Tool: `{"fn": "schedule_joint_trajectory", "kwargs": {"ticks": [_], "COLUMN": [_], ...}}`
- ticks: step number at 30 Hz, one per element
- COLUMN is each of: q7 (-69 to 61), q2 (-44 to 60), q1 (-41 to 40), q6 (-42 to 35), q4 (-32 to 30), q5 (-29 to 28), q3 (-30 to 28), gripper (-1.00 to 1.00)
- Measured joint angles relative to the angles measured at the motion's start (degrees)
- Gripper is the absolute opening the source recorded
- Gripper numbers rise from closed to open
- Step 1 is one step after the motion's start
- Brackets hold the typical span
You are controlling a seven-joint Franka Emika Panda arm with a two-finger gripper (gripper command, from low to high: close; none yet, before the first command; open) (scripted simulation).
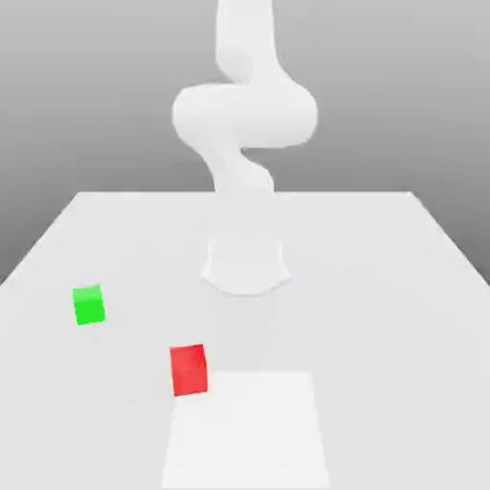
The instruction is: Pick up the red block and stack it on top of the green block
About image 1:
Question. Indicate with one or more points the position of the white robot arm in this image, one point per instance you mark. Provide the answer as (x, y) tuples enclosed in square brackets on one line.
[(245, 115)]

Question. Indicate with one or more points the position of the small red cube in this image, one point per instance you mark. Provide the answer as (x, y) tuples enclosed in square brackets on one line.
[(189, 370)]

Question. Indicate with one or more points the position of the small green cube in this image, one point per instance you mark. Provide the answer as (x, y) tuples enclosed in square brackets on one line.
[(89, 305)]

